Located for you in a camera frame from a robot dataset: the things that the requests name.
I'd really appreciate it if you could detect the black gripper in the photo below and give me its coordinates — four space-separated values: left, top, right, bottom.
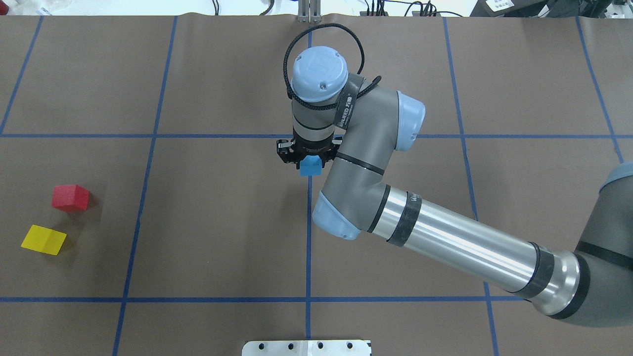
276 137 342 166

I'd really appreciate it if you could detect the blue cube block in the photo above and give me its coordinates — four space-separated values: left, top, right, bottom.
299 155 323 177

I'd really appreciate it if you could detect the red cube block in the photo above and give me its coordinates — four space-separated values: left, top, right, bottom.
50 184 90 213

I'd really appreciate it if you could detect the yellow cube block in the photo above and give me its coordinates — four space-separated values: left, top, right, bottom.
21 225 67 256

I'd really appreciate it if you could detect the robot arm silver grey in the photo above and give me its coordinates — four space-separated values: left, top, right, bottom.
277 46 633 327

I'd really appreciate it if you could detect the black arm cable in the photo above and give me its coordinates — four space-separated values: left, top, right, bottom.
283 23 382 111

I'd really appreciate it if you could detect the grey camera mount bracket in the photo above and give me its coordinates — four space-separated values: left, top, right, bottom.
297 0 322 25

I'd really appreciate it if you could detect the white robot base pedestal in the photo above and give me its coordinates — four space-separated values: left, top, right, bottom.
241 339 373 356

